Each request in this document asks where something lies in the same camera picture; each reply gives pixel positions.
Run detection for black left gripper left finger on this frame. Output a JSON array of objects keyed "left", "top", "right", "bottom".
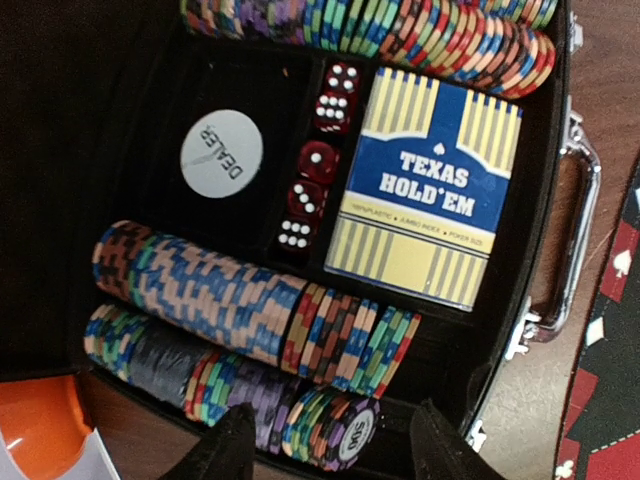
[{"left": 160, "top": 403, "right": 256, "bottom": 480}]

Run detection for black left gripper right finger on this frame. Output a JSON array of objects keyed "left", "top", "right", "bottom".
[{"left": 409, "top": 400, "right": 504, "bottom": 480}]

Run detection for blue texas holdem card box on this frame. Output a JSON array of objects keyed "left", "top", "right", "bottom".
[{"left": 324, "top": 67, "right": 523, "bottom": 311}]

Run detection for bottom row poker chips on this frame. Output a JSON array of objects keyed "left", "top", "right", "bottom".
[{"left": 84, "top": 304, "right": 380, "bottom": 472}]

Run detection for row poker chips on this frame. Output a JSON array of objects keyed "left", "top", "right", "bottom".
[
  {"left": 91, "top": 220, "right": 422, "bottom": 398},
  {"left": 84, "top": 304, "right": 380, "bottom": 472},
  {"left": 179, "top": 0, "right": 558, "bottom": 99}
]

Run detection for middle row poker chips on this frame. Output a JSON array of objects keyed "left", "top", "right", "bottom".
[{"left": 91, "top": 220, "right": 422, "bottom": 398}]

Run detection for round red black poker mat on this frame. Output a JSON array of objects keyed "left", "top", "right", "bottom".
[{"left": 553, "top": 171, "right": 639, "bottom": 479}]

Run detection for orange plastic bowl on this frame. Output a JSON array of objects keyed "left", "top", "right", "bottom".
[{"left": 1, "top": 375, "right": 93, "bottom": 479}]

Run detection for black poker chip case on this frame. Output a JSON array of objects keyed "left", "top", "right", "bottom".
[{"left": 1, "top": 1, "right": 571, "bottom": 479}]

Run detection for red translucent die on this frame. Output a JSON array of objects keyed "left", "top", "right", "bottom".
[
  {"left": 297, "top": 140, "right": 340, "bottom": 185},
  {"left": 275, "top": 215, "right": 317, "bottom": 258},
  {"left": 325, "top": 63, "right": 361, "bottom": 95},
  {"left": 313, "top": 93, "right": 356, "bottom": 135},
  {"left": 287, "top": 179, "right": 328, "bottom": 219}
]

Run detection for white dealer button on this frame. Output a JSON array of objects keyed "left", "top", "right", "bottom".
[{"left": 180, "top": 109, "right": 264, "bottom": 199}]

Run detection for top row poker chips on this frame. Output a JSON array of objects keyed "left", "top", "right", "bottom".
[{"left": 179, "top": 0, "right": 558, "bottom": 99}]

